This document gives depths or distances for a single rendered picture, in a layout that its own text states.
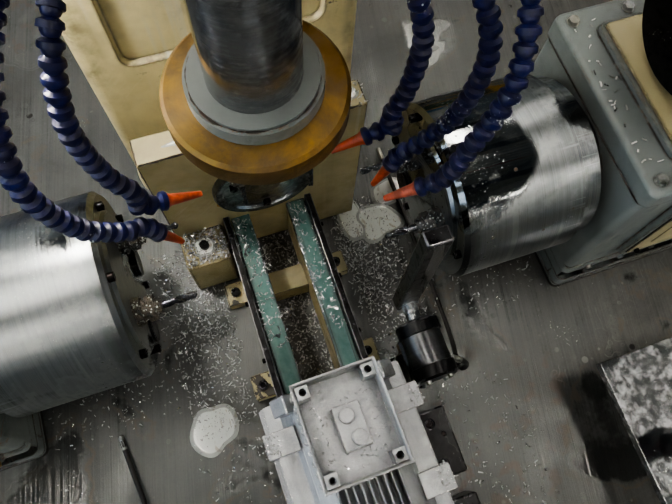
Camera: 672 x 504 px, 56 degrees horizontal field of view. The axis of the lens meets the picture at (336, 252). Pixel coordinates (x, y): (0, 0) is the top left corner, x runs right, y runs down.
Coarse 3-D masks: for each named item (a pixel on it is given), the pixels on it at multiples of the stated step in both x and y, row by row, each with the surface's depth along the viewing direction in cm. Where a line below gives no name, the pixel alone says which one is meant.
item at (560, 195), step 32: (448, 96) 84; (544, 96) 80; (416, 128) 84; (512, 128) 78; (544, 128) 78; (576, 128) 80; (416, 160) 87; (480, 160) 77; (512, 160) 77; (544, 160) 78; (576, 160) 79; (448, 192) 79; (480, 192) 77; (512, 192) 78; (544, 192) 79; (576, 192) 80; (416, 224) 84; (448, 224) 82; (480, 224) 78; (512, 224) 80; (544, 224) 81; (576, 224) 83; (448, 256) 86; (480, 256) 82; (512, 256) 86
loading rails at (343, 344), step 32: (288, 224) 108; (320, 224) 99; (256, 256) 97; (320, 256) 98; (224, 288) 106; (256, 288) 96; (288, 288) 103; (320, 288) 96; (256, 320) 93; (320, 320) 103; (352, 320) 94; (288, 352) 93; (352, 352) 93; (256, 384) 101; (288, 384) 91
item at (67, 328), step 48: (0, 240) 72; (48, 240) 72; (144, 240) 82; (0, 288) 69; (48, 288) 70; (96, 288) 70; (144, 288) 92; (0, 336) 69; (48, 336) 70; (96, 336) 71; (144, 336) 81; (0, 384) 71; (48, 384) 73; (96, 384) 76
